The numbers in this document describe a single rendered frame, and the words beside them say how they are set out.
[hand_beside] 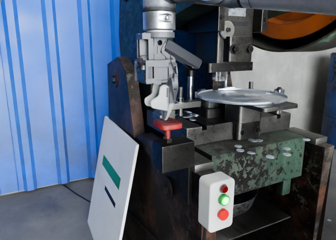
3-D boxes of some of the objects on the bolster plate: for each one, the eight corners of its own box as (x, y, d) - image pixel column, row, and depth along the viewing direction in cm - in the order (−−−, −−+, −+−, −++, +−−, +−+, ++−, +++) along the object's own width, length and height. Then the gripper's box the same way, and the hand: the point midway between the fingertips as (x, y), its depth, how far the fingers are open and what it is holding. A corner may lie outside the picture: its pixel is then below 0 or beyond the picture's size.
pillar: (194, 103, 110) (194, 65, 107) (189, 103, 109) (189, 65, 106) (190, 102, 112) (191, 65, 109) (186, 102, 111) (186, 65, 108)
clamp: (202, 115, 103) (203, 86, 101) (160, 120, 96) (160, 90, 93) (193, 112, 108) (194, 84, 106) (152, 117, 101) (152, 87, 98)
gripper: (132, 32, 69) (134, 119, 74) (147, 31, 61) (148, 127, 66) (164, 33, 73) (164, 115, 78) (182, 31, 65) (181, 122, 70)
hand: (167, 115), depth 73 cm, fingers closed
